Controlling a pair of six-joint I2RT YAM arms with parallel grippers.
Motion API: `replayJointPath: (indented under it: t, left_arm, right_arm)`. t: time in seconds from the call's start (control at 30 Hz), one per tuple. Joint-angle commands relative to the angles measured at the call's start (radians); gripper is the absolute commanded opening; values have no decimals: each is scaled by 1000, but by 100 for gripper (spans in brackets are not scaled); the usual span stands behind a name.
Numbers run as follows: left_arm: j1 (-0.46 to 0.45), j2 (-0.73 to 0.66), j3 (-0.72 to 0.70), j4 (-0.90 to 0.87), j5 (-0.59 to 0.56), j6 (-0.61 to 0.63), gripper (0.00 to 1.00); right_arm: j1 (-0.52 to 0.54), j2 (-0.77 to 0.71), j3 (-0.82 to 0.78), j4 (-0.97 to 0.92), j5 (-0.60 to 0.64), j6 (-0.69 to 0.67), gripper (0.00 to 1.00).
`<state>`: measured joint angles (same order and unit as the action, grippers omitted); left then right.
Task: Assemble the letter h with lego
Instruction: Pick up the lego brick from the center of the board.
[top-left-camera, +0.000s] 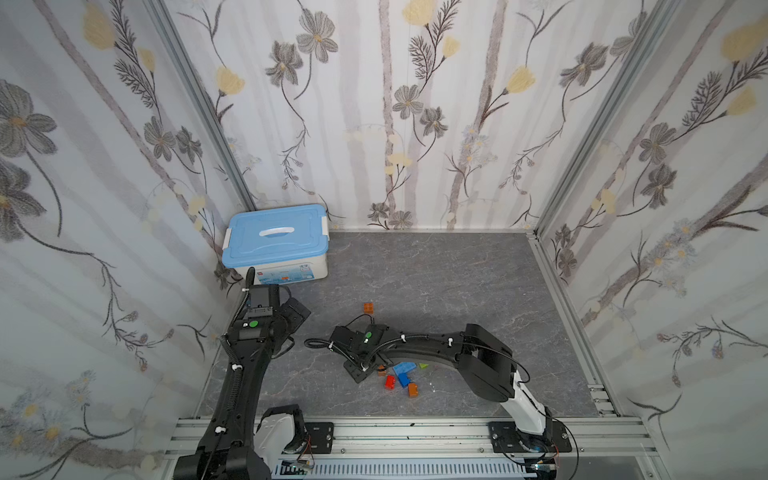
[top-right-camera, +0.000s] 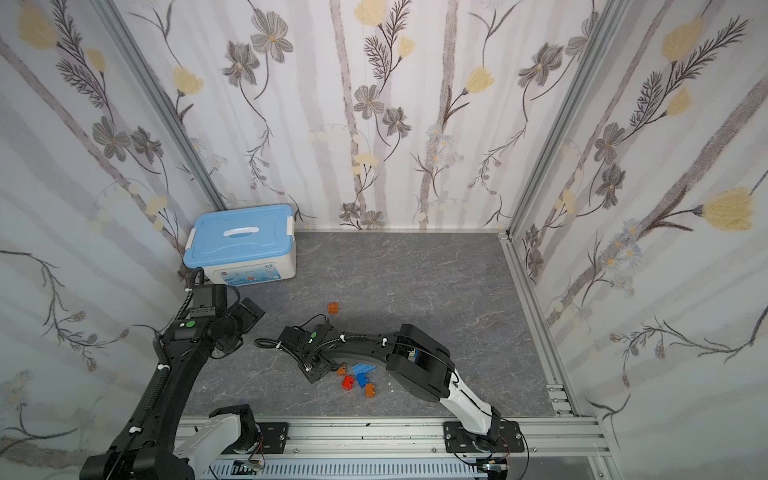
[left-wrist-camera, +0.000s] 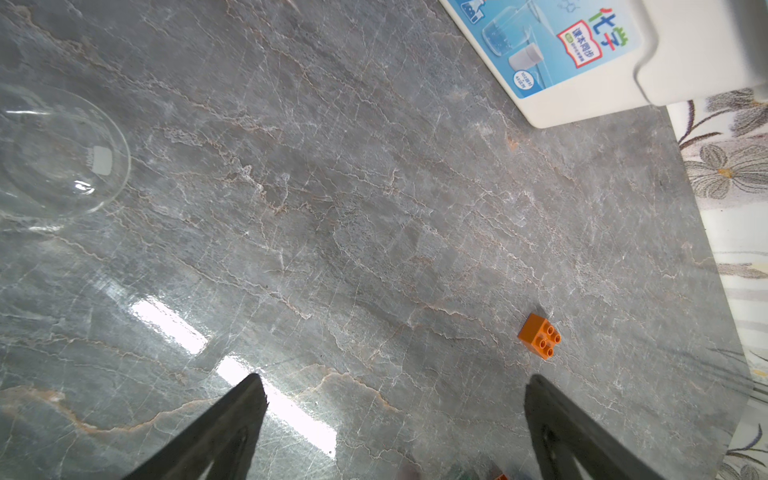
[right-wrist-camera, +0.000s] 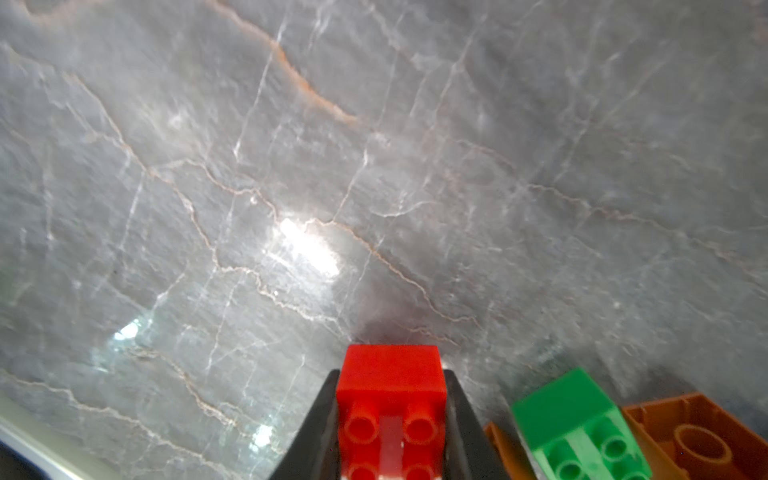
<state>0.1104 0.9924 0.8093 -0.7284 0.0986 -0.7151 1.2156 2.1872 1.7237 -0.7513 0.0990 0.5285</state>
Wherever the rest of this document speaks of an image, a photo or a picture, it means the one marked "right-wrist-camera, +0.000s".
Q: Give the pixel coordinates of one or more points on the orange lego brick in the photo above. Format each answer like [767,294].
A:
[510,452]
[691,437]

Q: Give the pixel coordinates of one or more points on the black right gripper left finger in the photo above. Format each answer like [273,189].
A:
[314,453]

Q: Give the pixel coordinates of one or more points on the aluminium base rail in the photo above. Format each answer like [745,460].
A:
[42,451]

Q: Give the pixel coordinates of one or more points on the green lego brick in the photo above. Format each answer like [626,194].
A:
[573,430]

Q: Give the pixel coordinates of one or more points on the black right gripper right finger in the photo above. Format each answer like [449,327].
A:
[468,453]

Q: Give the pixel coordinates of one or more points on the red lego brick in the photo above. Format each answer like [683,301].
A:
[392,412]

